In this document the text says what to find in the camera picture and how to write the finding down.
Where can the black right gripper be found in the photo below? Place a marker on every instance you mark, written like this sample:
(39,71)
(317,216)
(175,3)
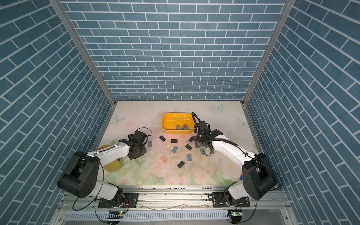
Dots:
(197,141)

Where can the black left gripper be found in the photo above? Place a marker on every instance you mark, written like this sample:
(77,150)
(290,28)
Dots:
(144,152)

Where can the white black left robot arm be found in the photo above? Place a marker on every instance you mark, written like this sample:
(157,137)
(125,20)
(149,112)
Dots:
(80,176)

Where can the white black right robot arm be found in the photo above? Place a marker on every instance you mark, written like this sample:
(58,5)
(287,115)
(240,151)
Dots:
(258,178)

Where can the pink eraser bottom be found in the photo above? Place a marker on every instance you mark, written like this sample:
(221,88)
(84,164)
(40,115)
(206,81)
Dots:
(164,159)

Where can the light blue eraser centre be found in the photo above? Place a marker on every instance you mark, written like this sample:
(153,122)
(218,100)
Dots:
(175,148)

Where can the yellow plastic storage box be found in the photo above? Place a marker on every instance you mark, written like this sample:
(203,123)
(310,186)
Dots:
(172,119)

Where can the black eraser bottom centre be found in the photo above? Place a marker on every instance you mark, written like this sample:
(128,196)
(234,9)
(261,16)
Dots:
(181,164)

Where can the yellow cup of pens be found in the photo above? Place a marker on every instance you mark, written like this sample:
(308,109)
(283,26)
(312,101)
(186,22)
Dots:
(111,164)

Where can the left electronics board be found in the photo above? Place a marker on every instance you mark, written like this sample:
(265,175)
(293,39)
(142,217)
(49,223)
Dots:
(114,217)

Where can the electronics board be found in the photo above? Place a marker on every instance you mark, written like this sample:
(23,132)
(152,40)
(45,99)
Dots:
(235,216)
(114,217)

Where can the right electronics board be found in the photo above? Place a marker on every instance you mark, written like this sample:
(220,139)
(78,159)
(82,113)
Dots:
(235,216)

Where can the aluminium mounting rail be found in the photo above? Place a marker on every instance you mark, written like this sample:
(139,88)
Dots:
(199,197)

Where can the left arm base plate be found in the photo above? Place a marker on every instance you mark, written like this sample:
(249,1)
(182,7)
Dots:
(125,200)

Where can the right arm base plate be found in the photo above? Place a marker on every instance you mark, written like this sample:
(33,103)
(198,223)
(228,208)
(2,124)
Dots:
(222,200)

